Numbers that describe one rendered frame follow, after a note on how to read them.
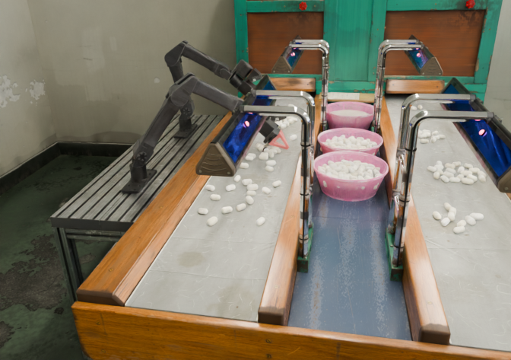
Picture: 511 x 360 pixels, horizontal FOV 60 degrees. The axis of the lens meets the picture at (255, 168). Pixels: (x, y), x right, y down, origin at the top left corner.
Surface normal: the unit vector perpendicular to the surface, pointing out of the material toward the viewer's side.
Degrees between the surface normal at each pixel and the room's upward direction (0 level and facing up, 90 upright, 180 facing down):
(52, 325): 0
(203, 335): 90
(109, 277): 0
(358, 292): 0
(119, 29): 90
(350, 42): 90
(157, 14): 90
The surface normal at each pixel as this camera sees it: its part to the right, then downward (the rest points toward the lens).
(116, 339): -0.20, 0.40
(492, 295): -0.03, -0.91
